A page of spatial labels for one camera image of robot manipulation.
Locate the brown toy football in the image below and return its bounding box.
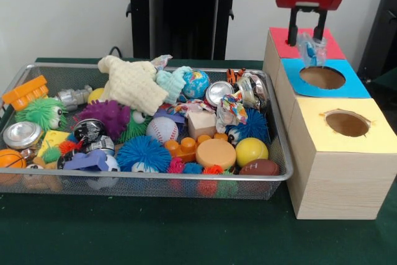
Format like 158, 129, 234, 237
238, 158, 280, 176

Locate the shallow clear mesh bin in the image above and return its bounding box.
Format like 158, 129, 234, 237
0, 62, 294, 200

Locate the clear plastic packet blue print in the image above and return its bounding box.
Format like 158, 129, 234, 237
297, 32, 328, 69

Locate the cream knitted cloth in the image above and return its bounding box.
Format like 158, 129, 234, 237
97, 55, 170, 116

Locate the orange plastic toy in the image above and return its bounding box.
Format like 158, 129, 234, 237
2, 75, 50, 111

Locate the yellow ball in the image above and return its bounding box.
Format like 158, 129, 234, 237
235, 137, 269, 168

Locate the large blue spiky ball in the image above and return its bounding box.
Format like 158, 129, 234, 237
116, 143, 173, 173

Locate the white toy baseball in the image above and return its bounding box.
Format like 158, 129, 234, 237
146, 117, 180, 145

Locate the light blue knitted cloth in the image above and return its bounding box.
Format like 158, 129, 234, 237
155, 66, 195, 104

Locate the black panel stand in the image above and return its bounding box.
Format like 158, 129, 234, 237
356, 0, 397, 76

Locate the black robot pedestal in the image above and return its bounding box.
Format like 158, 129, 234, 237
119, 0, 251, 60

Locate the green spiky toy with eyes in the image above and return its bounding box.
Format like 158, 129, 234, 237
15, 97, 68, 131

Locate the orange toy basketball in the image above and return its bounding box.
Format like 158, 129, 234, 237
0, 149, 27, 185

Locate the blue globe print ball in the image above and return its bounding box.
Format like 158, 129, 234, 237
182, 70, 211, 99

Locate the small blue spiky ball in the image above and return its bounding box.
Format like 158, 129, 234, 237
225, 108, 269, 146

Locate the dark green side table cloth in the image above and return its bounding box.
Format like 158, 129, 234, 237
370, 66, 397, 92

